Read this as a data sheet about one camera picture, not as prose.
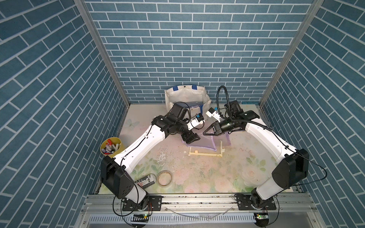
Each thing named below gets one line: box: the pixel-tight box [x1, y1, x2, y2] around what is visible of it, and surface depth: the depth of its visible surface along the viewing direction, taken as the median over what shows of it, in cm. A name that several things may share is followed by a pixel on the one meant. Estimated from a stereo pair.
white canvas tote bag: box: [164, 85, 212, 121], surface depth 106 cm
